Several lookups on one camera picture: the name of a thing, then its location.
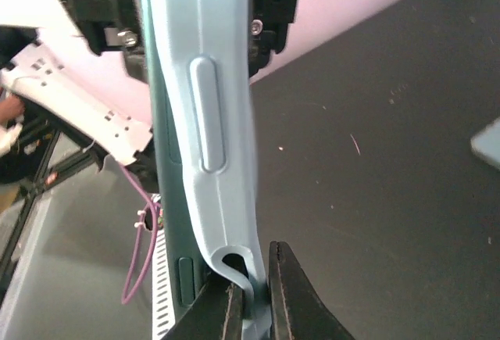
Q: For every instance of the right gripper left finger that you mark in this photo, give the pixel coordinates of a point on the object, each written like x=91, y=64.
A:
x=216, y=314

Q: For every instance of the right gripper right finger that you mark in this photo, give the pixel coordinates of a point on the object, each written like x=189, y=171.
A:
x=297, y=311

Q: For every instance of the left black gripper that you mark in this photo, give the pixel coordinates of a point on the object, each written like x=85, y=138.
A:
x=249, y=31

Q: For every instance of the light blue phone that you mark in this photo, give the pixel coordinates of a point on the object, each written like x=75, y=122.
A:
x=212, y=113

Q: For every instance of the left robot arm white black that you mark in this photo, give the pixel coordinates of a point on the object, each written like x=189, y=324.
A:
x=46, y=87

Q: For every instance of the person hand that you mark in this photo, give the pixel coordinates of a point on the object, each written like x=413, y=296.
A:
x=11, y=108

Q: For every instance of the light blue slotted cable duct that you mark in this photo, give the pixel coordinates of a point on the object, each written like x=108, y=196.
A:
x=163, y=316

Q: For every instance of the teal phone with ring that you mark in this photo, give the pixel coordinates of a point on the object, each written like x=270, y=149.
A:
x=485, y=144

